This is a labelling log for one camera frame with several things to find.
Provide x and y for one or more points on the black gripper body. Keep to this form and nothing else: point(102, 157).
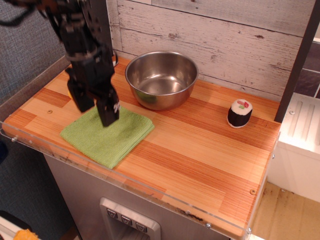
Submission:
point(92, 68)

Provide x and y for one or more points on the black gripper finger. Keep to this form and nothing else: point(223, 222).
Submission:
point(79, 96)
point(108, 109)

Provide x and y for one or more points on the green cloth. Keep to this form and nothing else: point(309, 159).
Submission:
point(107, 145)

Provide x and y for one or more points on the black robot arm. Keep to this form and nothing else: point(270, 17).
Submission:
point(86, 37)

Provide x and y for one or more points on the stainless steel bowl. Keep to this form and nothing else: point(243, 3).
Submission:
point(161, 80)

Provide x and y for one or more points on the clear acrylic edge guard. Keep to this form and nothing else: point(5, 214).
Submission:
point(209, 172)

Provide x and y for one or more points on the grey dispenser panel with buttons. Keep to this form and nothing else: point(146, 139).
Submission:
point(122, 223)

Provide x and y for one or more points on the plush sushi roll toy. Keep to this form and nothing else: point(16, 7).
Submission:
point(239, 113)

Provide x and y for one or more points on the yellow object bottom left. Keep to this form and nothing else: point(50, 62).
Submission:
point(25, 234)

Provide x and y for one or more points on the white toy sink unit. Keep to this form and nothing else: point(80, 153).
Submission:
point(295, 164)

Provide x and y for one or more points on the dark grey vertical post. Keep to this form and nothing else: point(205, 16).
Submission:
point(299, 62)

